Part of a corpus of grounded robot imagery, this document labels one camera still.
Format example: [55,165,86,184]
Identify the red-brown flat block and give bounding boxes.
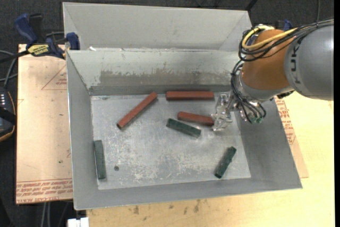
[116,91,159,130]
[165,90,215,101]
[177,111,215,127]

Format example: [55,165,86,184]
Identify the dark green flat block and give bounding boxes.
[93,139,108,180]
[214,146,237,179]
[166,117,202,139]

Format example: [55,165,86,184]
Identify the grey metal bin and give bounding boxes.
[62,2,303,211]

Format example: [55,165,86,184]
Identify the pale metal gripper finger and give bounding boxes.
[211,112,233,132]
[215,93,232,115]

